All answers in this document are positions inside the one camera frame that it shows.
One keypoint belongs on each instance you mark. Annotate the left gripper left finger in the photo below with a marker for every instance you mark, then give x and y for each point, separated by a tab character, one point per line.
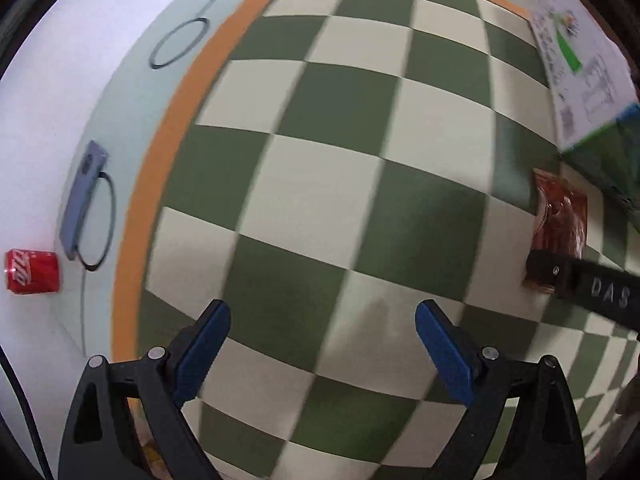
100	440

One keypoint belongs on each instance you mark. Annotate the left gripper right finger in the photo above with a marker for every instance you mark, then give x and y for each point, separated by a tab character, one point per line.
544	441

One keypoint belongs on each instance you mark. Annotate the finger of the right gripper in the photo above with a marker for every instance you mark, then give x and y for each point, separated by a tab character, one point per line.
611	293

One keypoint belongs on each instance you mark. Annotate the red soda can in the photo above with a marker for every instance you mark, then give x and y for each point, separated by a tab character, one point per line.
29	272

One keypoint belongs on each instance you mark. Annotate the open cardboard box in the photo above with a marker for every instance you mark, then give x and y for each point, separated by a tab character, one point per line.
595	103

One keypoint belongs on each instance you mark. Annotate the blue smartphone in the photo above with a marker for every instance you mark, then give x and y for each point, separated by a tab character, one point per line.
87	175

